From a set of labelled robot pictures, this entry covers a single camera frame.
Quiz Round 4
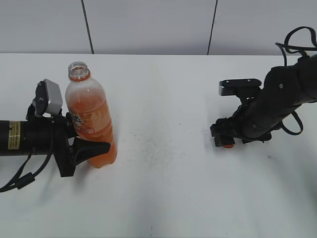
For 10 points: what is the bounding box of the orange bottle cap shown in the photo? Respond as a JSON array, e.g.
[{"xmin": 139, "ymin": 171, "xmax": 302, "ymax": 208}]
[{"xmin": 223, "ymin": 144, "xmax": 235, "ymax": 149}]

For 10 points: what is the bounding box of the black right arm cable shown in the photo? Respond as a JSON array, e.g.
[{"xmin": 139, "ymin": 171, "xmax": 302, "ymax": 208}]
[{"xmin": 275, "ymin": 26, "xmax": 317, "ymax": 136}]

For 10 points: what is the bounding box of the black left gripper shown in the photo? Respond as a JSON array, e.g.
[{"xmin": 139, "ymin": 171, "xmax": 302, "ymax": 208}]
[{"xmin": 21, "ymin": 105, "xmax": 110, "ymax": 177}]

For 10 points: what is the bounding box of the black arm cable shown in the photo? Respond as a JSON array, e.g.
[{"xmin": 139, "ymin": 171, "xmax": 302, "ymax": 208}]
[
  {"xmin": 0, "ymin": 138, "xmax": 54, "ymax": 193},
  {"xmin": 275, "ymin": 26, "xmax": 317, "ymax": 136}
]

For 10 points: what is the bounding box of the orange soda plastic bottle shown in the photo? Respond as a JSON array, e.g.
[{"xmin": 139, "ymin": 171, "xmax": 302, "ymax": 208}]
[{"xmin": 65, "ymin": 61, "xmax": 117, "ymax": 168}]

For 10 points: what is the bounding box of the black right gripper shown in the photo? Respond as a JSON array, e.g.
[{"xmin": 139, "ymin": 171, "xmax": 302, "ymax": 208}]
[{"xmin": 210, "ymin": 94, "xmax": 301, "ymax": 147}]

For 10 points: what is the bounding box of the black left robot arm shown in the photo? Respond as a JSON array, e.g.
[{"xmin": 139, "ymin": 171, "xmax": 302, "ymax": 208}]
[{"xmin": 0, "ymin": 106, "xmax": 110, "ymax": 177}]

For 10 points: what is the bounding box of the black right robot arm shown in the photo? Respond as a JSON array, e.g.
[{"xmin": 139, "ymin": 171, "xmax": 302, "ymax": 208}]
[{"xmin": 210, "ymin": 56, "xmax": 317, "ymax": 148}]

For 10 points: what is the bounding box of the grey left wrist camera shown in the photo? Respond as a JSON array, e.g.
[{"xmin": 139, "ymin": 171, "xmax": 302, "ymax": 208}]
[{"xmin": 32, "ymin": 79, "xmax": 63, "ymax": 117}]

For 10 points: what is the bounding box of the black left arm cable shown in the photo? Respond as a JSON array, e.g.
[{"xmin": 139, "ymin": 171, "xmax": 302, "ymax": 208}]
[{"xmin": 0, "ymin": 138, "xmax": 54, "ymax": 193}]

